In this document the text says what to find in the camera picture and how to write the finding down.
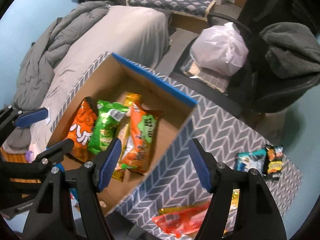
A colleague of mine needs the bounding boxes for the orange octopus chip bag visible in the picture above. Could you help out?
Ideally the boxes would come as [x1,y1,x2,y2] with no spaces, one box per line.
[67,96,98,163]

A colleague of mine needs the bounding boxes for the black yellow noodle snack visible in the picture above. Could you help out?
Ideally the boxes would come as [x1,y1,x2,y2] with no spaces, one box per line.
[263,145,284,181]

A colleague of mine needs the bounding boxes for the teal silver snack bag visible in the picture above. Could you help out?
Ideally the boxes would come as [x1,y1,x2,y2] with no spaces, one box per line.
[234,149,266,173]

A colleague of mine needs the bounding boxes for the red transparent snack bag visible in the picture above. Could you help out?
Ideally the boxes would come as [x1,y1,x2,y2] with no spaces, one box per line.
[152,201,210,238]

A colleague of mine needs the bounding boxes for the long gold snack pack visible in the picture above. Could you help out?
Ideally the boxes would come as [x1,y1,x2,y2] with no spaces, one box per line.
[112,93,142,182]

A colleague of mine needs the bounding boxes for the orange green snack bag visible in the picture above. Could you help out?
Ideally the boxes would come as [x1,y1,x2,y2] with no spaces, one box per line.
[119,100,162,174]

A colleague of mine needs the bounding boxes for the grey quilted duvet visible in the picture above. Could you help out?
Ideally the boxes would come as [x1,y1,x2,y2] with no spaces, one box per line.
[2,0,111,155]

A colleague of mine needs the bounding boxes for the blue cardboard box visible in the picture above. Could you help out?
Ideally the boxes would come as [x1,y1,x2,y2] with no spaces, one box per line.
[48,53,196,213]

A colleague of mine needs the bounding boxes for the black office chair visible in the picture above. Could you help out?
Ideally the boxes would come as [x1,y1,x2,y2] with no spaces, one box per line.
[170,13,319,116]

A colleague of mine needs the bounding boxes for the bed with grey sheet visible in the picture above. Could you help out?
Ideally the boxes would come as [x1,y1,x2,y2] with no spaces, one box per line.
[29,5,169,155]

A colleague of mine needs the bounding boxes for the grey checked seat cushion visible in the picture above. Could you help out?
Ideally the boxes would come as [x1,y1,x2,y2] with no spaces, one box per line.
[180,59,230,93]

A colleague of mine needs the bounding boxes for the white plastic bag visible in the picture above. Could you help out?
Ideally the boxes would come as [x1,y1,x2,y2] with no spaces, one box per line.
[190,22,248,76]

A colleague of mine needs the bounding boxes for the patterned low mattress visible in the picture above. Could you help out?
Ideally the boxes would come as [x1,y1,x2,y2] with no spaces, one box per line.
[126,0,216,21]

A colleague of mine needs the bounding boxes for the black hanging coats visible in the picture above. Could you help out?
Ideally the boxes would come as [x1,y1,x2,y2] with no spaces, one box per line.
[238,0,319,35]

